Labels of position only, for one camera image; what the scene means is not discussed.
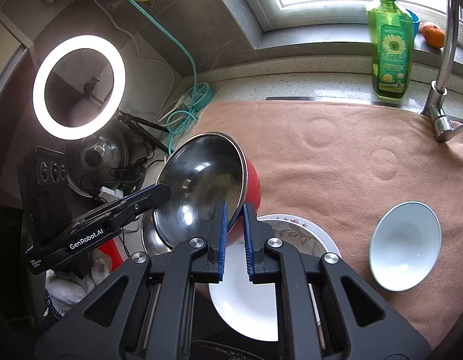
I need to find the person's left hand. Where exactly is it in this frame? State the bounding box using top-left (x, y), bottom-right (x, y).
top-left (44, 249), bottom-right (113, 319)

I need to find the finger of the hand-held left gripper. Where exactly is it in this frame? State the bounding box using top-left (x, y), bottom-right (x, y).
top-left (115, 184), bottom-right (172, 226)

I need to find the blue cup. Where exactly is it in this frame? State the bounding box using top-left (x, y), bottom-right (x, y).
top-left (408, 9), bottom-right (421, 42)

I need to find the teal cable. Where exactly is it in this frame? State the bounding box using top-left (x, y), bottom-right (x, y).
top-left (112, 0), bottom-right (213, 151)

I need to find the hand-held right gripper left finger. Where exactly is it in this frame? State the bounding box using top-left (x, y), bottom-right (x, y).
top-left (34, 200), bottom-right (229, 360)

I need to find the black cable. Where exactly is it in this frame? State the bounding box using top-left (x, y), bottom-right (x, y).
top-left (109, 155), bottom-right (166, 181)

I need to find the red plastic object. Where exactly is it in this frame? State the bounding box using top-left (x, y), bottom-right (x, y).
top-left (98, 238), bottom-right (123, 272)

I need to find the steel pot lid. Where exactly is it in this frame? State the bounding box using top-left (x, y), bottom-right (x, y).
top-left (66, 127), bottom-right (130, 199)

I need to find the red steel bowl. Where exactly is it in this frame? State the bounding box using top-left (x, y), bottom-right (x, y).
top-left (152, 132), bottom-right (261, 250)

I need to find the teal power strip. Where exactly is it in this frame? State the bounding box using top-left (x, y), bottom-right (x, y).
top-left (184, 82), bottom-right (215, 111)

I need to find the white cable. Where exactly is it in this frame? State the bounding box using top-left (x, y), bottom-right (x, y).
top-left (93, 0), bottom-right (183, 124)

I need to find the green dish soap bottle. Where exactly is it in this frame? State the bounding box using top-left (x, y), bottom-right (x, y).
top-left (366, 0), bottom-right (415, 103)

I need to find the plain white plate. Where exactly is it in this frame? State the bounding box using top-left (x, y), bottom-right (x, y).
top-left (208, 244), bottom-right (281, 343)

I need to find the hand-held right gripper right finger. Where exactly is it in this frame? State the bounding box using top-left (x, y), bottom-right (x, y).
top-left (243, 202), bottom-right (431, 360)

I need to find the pale green ceramic bowl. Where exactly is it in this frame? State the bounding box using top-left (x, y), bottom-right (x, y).
top-left (369, 201), bottom-right (442, 292)

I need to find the peach towel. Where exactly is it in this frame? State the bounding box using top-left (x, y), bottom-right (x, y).
top-left (194, 99), bottom-right (463, 353)

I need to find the brown leaf floral plate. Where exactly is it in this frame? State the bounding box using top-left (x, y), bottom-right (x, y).
top-left (231, 214), bottom-right (342, 349)

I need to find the black tripod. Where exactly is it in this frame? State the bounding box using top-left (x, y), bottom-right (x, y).
top-left (117, 110), bottom-right (170, 154)

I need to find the white window frame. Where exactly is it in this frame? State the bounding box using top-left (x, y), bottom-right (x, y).
top-left (226, 0), bottom-right (463, 46)

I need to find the black appliance with dials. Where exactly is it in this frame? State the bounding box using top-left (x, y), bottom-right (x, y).
top-left (19, 145), bottom-right (73, 267)

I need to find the large steel bowl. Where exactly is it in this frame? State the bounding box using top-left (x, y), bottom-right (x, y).
top-left (141, 214), bottom-right (180, 259)

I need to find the ring light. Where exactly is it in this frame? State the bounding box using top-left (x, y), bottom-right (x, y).
top-left (32, 34), bottom-right (126, 141)

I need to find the orange fruit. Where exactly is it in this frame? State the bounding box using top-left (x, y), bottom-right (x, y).
top-left (421, 22), bottom-right (447, 49)

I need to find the steel faucet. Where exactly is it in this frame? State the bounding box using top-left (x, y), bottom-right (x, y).
top-left (421, 0), bottom-right (463, 143)

